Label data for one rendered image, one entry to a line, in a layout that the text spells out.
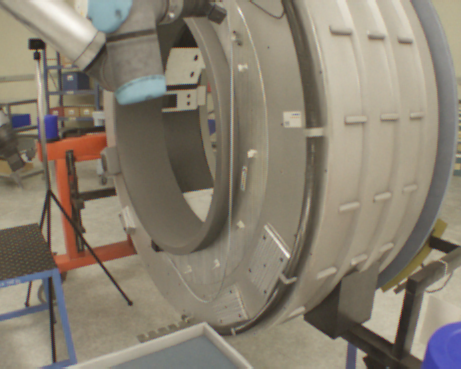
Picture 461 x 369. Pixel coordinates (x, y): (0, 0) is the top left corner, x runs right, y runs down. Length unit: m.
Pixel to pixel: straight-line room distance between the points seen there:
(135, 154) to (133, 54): 1.03
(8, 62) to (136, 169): 7.73
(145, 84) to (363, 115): 0.43
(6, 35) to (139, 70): 8.63
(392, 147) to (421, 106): 0.15
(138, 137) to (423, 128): 1.12
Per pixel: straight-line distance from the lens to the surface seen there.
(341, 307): 1.11
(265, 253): 0.96
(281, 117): 0.85
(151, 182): 1.66
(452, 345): 0.42
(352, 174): 0.85
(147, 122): 1.73
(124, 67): 0.70
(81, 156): 2.37
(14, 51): 9.12
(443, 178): 1.14
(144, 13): 0.71
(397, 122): 0.95
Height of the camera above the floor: 1.34
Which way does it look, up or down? 16 degrees down
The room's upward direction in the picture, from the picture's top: straight up
